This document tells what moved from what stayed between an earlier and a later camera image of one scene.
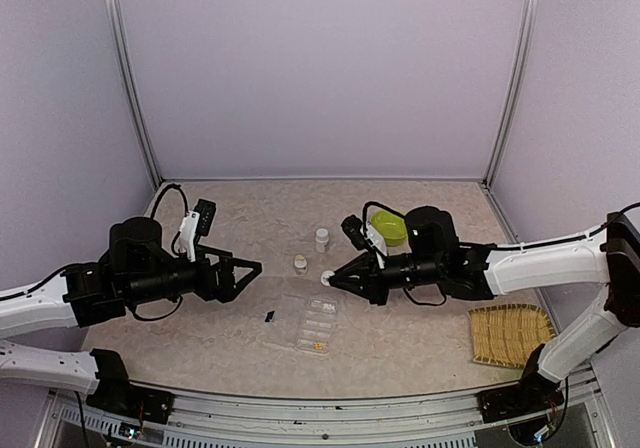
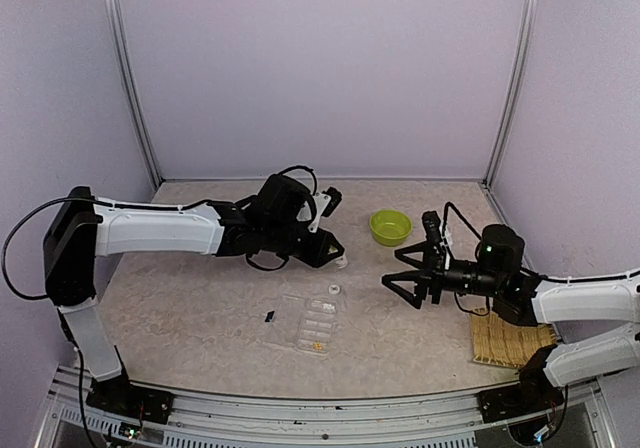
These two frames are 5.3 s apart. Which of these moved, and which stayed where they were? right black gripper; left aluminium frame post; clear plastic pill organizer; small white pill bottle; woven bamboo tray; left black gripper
Moved: right black gripper; small white pill bottle; left black gripper
Stayed: left aluminium frame post; woven bamboo tray; clear plastic pill organizer
